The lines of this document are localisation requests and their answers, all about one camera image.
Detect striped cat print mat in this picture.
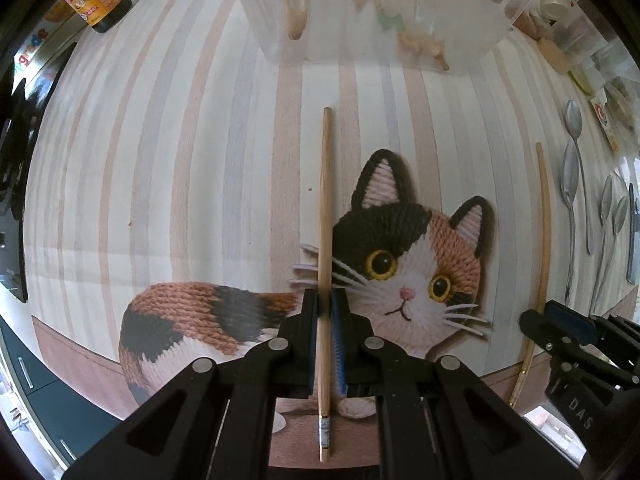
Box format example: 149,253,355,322
20,0,640,466

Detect wooden chopstick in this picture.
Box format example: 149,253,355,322
507,142,552,409
400,30,450,72
318,106,334,463
286,0,307,40

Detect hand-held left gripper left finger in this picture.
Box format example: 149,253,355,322
60,290,321,480

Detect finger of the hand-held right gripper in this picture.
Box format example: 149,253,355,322
594,314,640,387
519,299,599,357

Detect colourful wall stickers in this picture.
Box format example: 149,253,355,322
12,22,57,78

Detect black gas stove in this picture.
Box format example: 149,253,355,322
0,75,43,303

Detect stainless steel spoon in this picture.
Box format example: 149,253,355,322
560,141,583,206
597,195,630,286
589,175,615,317
564,100,595,256

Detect clear plastic utensil container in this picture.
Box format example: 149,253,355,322
222,0,543,77

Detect stainless steel knife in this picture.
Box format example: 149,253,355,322
626,182,640,283

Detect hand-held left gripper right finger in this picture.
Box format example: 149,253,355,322
331,289,585,480

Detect teal cabinet door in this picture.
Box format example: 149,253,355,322
0,310,128,466

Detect small red label box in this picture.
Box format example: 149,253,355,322
591,89,625,152

